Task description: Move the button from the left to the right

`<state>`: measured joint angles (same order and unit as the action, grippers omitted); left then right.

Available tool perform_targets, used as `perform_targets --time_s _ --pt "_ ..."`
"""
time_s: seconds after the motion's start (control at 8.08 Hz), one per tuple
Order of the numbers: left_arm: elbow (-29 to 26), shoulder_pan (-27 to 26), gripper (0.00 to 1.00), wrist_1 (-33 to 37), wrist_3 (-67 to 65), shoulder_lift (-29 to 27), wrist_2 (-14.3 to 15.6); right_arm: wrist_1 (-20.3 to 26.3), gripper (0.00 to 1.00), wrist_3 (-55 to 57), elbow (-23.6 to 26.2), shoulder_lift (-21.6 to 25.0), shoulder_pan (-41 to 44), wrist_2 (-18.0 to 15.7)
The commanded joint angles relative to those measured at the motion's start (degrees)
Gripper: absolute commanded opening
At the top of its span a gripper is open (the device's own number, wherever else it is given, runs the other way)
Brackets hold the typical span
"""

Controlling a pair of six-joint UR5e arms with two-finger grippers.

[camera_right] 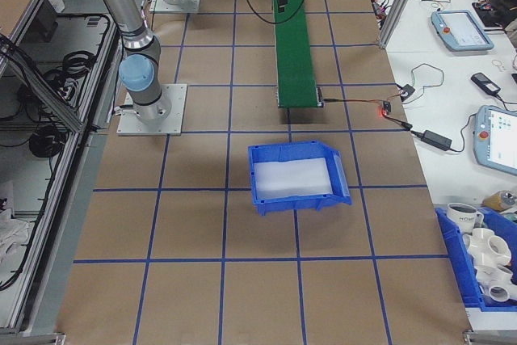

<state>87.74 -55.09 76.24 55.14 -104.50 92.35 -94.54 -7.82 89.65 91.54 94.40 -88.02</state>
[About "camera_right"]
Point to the green belt conveyor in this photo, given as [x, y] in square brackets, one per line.
[295, 58]

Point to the controller board with red light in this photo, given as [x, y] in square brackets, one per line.
[385, 110]

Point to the small black plug box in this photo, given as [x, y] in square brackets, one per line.
[406, 91]

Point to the white foam pad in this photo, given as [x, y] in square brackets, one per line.
[291, 177]

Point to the blue grey teach pendant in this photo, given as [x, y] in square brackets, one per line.
[460, 32]
[498, 143]

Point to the blue open-front plastic bin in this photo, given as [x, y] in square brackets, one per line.
[299, 204]

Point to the black power adapter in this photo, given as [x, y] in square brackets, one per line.
[437, 140]

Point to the dark fabric bag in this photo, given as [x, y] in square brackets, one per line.
[498, 9]

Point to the black handheld phone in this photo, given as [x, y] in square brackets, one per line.
[484, 83]

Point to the white printed mug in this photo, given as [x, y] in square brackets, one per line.
[462, 215]

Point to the yellow plastic object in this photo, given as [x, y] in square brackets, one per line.
[498, 200]

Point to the blue bin with fittings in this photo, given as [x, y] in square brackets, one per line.
[456, 256]

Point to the white PVC pipe fitting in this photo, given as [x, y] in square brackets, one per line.
[497, 284]
[488, 246]

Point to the white crumpled cloth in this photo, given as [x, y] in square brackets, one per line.
[12, 232]

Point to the black box in frame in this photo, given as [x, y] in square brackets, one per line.
[46, 22]

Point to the V-shaped metal bar frame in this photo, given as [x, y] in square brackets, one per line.
[44, 94]

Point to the aluminium corner bracket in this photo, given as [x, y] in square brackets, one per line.
[50, 339]
[484, 329]

